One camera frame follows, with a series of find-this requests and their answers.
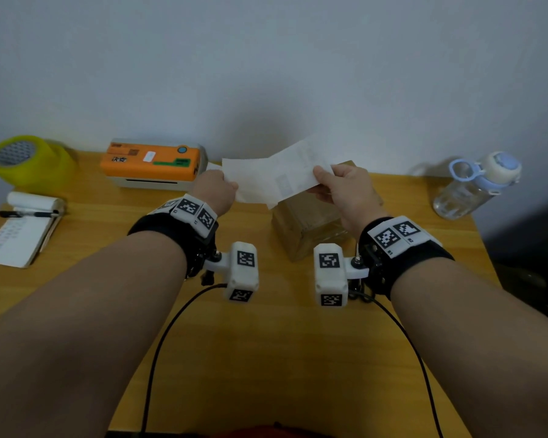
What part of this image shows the black camera cable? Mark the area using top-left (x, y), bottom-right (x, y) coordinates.
top-left (140, 283), bottom-right (229, 436)
top-left (350, 291), bottom-right (444, 438)

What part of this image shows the wrist camera rig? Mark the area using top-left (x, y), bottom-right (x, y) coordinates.
top-left (313, 215), bottom-right (455, 309)
top-left (127, 193), bottom-right (260, 303)

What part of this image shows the black pen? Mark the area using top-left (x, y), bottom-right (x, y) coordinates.
top-left (0, 210), bottom-right (61, 219)

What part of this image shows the person's right forearm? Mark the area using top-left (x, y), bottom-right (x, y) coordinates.
top-left (389, 258), bottom-right (548, 438)

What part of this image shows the person's left forearm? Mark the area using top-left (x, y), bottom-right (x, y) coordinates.
top-left (0, 231), bottom-right (187, 438)

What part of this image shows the white paper shipping label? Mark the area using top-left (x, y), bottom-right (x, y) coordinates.
top-left (222, 135), bottom-right (335, 209)

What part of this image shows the person's left hand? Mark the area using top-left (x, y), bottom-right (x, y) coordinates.
top-left (189, 169), bottom-right (239, 218)

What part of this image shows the yellow packing tape roll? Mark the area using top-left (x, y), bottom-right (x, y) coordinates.
top-left (0, 135), bottom-right (77, 189)

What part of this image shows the left wrist camera rig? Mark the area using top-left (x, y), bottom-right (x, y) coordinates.
top-left (127, 193), bottom-right (260, 303)

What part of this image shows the black right camera cable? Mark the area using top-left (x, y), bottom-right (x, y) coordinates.
top-left (350, 291), bottom-right (444, 438)

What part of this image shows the orange and white label printer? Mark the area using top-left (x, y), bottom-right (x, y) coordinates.
top-left (100, 138), bottom-right (209, 191)

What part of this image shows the right wrist camera rig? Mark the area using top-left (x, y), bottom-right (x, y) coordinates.
top-left (313, 215), bottom-right (455, 309)

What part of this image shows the black left camera cable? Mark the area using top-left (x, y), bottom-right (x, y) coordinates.
top-left (140, 283), bottom-right (229, 436)

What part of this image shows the clear water bottle blue lid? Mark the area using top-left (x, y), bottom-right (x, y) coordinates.
top-left (432, 151), bottom-right (522, 220)

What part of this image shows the person's right hand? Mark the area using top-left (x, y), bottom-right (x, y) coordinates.
top-left (307, 164), bottom-right (389, 239)

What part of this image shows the white notepad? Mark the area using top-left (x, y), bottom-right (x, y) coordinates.
top-left (0, 191), bottom-right (67, 269)

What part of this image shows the brown cardboard box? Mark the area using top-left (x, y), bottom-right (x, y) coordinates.
top-left (271, 160), bottom-right (384, 262)

